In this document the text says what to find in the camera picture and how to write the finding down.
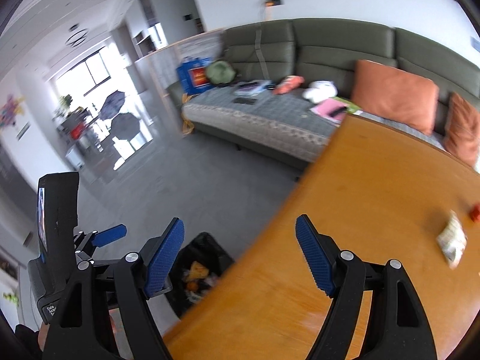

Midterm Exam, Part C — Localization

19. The green leather sofa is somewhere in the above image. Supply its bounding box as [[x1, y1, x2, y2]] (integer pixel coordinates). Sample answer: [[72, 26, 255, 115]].
[[168, 18, 479, 147]]

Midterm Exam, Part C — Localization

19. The black remote on sofa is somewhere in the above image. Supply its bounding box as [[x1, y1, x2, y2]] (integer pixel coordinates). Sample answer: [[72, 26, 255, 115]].
[[233, 97, 256, 105]]

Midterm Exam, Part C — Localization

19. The green hat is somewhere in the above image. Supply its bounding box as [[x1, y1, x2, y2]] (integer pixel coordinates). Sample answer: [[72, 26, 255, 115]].
[[205, 59, 237, 86]]

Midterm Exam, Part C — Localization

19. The pink book with phone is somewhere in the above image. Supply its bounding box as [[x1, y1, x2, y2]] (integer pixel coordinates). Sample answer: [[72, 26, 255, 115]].
[[310, 97, 362, 125]]

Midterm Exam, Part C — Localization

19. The large orange cushion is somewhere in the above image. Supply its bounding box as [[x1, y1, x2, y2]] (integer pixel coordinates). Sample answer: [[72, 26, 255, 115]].
[[351, 59, 439, 135]]

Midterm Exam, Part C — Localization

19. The side table with plants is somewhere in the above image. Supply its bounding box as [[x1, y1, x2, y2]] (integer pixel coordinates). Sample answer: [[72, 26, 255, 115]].
[[54, 94, 98, 170]]

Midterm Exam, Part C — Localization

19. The grey open umbrella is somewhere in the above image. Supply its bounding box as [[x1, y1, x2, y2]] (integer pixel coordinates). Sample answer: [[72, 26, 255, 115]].
[[110, 113, 140, 141]]

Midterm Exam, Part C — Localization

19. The person's left hand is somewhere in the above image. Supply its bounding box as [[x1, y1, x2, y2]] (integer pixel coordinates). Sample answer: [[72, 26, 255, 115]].
[[37, 322, 50, 352]]

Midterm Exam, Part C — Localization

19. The red plastic cap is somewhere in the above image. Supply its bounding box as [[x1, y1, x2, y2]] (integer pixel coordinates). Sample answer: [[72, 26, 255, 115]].
[[469, 203, 480, 223]]

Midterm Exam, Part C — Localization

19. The wall socket with charger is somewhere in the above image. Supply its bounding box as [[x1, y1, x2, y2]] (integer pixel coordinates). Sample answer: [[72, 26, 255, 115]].
[[264, 0, 283, 8]]

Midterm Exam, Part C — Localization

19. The yellow cable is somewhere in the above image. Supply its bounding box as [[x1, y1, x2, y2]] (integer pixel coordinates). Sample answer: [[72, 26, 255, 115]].
[[181, 92, 195, 136]]

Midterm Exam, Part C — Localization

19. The white plush toy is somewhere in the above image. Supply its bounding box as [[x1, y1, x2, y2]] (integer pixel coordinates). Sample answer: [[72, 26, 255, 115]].
[[302, 80, 338, 104]]

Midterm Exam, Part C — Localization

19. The blue shopping bag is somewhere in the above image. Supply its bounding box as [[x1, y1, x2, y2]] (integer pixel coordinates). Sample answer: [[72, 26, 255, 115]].
[[176, 57, 213, 95]]

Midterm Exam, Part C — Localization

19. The black trash bin with liner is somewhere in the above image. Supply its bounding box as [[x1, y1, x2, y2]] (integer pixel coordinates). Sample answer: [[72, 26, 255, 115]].
[[165, 232, 234, 319]]

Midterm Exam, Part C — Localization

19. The white snack packet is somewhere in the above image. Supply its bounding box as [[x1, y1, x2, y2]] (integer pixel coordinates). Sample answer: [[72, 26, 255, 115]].
[[436, 211, 467, 269]]

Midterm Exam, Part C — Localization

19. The blue open umbrella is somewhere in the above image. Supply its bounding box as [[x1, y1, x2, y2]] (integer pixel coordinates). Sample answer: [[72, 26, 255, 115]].
[[98, 90, 125, 120]]

